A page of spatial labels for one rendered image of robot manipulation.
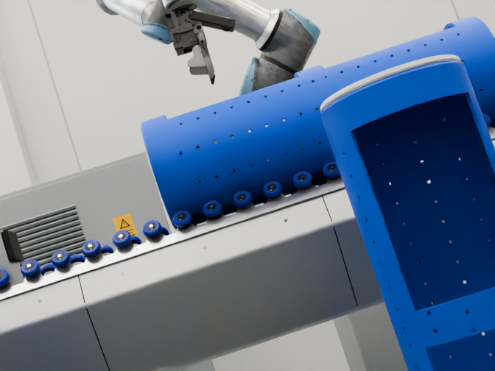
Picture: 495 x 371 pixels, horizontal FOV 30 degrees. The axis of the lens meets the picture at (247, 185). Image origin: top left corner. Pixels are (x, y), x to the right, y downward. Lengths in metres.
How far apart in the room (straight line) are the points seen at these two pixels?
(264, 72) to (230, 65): 2.12
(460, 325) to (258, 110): 0.82
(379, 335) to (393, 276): 1.29
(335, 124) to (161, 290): 0.67
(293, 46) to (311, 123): 0.93
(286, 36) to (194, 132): 0.96
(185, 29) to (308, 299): 0.73
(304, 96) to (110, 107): 3.02
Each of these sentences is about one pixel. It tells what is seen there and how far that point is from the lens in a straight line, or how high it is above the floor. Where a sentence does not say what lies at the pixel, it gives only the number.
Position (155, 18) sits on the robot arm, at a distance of 2.50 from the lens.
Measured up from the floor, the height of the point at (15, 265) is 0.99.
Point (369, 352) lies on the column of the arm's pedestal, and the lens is 2.95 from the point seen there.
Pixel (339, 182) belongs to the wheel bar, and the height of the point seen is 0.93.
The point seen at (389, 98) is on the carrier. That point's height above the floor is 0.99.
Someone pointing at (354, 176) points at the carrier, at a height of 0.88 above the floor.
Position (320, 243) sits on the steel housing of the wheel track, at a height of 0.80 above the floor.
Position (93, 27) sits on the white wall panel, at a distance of 5.27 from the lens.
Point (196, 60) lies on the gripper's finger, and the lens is 2.31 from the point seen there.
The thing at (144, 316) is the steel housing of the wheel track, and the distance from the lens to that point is 2.17.
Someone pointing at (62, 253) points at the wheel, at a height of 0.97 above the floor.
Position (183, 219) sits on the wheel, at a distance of 2.18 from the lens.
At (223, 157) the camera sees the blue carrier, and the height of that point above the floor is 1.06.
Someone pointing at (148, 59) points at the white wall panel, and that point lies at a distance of 5.20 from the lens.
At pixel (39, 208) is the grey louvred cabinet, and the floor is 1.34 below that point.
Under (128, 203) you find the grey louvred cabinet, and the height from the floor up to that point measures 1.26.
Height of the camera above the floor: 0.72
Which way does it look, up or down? 7 degrees up
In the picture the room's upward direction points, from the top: 18 degrees counter-clockwise
